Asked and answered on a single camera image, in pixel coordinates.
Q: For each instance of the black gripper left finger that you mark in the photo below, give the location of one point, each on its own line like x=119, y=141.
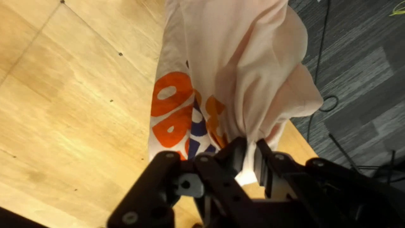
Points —
x=207, y=179

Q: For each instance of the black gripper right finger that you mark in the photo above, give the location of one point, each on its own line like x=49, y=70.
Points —
x=321, y=194

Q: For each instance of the peach shirt with orange print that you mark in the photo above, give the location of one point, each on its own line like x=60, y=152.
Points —
x=229, y=68

